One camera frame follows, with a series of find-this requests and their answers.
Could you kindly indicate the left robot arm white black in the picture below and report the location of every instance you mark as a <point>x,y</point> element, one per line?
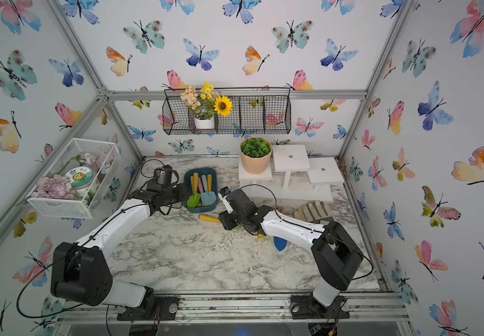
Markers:
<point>80,271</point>

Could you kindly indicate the yellow shovel orange handle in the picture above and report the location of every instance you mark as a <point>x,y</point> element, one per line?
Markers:
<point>209,182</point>

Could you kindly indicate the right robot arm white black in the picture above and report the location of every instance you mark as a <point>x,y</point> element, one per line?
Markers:
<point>337,256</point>

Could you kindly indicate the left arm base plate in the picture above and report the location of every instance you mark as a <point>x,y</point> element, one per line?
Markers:
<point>163,308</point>

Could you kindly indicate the blue shovel wooden handle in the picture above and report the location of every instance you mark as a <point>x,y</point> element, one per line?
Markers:
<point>280,243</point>

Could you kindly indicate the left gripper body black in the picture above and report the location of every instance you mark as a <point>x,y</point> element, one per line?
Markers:
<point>175,194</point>

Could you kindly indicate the aluminium front rail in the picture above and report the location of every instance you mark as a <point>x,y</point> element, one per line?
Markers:
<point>277,307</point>

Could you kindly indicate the green shovel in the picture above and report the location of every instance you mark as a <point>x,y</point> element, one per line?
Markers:
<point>194,200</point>
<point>209,219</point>

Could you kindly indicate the white wire basket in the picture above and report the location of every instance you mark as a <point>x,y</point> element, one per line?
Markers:
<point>103,158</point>

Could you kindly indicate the light blue shovel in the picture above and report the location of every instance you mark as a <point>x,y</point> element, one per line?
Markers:
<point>207,198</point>

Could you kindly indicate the round green tin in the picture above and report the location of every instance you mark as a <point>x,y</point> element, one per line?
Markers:
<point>80,177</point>

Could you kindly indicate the terracotta pot green plant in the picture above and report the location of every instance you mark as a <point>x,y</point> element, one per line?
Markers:
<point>255,154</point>

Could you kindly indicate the white pot with flowers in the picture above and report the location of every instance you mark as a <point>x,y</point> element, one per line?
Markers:
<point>205,104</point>

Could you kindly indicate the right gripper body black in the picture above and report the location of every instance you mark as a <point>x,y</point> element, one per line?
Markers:
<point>230,220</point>

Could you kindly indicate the white tiered stand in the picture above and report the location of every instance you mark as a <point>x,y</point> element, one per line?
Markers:
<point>289,173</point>

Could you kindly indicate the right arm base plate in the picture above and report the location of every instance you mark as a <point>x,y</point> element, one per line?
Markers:
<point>307,307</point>

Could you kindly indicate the pink artificial flowers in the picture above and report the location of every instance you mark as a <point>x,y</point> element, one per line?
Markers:
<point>56,187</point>

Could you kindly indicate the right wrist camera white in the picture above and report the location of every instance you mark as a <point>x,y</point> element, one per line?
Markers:
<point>222,194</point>

